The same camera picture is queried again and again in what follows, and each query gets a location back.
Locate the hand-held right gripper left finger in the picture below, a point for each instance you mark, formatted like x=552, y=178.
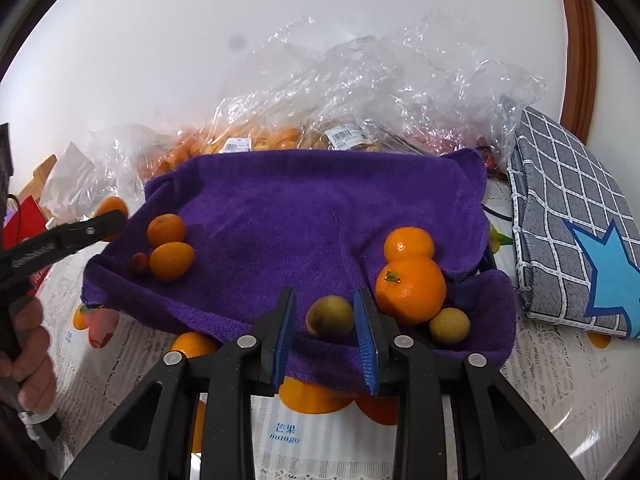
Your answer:
x=285, y=335

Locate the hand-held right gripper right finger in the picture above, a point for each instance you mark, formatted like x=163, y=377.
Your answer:
x=367, y=340

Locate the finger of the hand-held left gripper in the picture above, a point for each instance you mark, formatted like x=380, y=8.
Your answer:
x=60, y=245

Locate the yellow-green round fruit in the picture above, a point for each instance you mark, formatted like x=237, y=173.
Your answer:
x=450, y=326
x=330, y=316

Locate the small red cherry tomato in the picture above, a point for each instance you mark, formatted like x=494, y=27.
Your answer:
x=141, y=262

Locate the oblong small orange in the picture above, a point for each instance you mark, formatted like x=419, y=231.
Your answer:
x=171, y=260

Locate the purple towel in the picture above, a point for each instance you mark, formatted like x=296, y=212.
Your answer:
x=300, y=220

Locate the person's left hand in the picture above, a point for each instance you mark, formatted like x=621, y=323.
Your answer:
x=35, y=380

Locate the red paper bag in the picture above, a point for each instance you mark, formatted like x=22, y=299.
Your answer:
x=22, y=215

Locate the white plastic bag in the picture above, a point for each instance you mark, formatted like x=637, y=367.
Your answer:
x=70, y=180

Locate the clear plastic bag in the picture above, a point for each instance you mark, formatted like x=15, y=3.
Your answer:
x=460, y=80
x=300, y=70
x=125, y=160

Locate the pile of small bagged oranges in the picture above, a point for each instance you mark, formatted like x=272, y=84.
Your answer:
x=200, y=150

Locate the fruit print tablecloth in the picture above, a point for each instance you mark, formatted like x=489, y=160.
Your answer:
x=550, y=385

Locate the bagged brown fruit pile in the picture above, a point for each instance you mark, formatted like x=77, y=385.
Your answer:
x=320, y=140

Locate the bagged red fruit pile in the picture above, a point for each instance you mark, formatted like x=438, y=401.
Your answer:
x=450, y=145

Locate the grey checked cushion blue star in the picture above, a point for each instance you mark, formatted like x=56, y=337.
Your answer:
x=560, y=185

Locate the wooden door frame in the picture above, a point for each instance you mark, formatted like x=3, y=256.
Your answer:
x=580, y=60

